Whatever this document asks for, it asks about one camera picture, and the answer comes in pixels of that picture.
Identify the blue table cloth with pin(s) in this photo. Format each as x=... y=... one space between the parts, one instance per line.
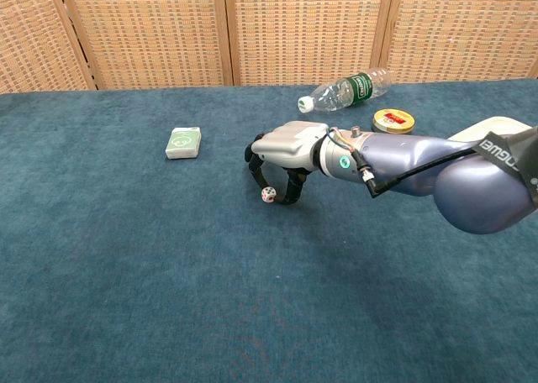
x=168 y=274

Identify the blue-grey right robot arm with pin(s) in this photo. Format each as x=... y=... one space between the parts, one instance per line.
x=441 y=173

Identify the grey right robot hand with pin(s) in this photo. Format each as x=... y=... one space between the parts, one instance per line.
x=290 y=143

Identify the cream lidded food container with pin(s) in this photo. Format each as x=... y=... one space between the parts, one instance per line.
x=483 y=127

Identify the round yellow tin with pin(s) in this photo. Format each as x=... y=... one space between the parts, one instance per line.
x=393 y=122

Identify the woven folding screen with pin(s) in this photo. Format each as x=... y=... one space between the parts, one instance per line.
x=269 y=30

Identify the clear plastic bottle green label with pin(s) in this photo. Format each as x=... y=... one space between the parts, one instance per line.
x=344 y=91

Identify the small white dice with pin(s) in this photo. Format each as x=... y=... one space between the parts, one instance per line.
x=267 y=195

